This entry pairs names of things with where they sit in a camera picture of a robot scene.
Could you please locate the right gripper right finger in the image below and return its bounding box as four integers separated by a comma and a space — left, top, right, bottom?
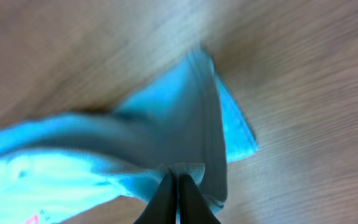
179, 174, 220, 224

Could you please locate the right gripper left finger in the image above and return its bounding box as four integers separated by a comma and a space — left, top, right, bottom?
134, 170, 178, 224

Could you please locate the light blue printed t-shirt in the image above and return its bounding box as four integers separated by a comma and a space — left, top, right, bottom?
0, 49, 258, 223

